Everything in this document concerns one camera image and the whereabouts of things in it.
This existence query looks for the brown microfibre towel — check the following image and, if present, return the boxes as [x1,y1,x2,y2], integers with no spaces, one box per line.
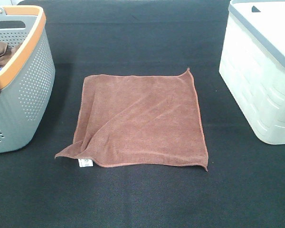
[57,70,209,168]

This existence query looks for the grey perforated laundry basket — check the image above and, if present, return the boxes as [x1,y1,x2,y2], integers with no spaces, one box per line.
[0,5,55,153]

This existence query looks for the white basket with grey rim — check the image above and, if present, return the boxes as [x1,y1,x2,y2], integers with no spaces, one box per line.
[219,0,285,144]

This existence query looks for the black fabric table mat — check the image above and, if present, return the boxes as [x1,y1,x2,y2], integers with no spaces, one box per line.
[0,0,285,228]

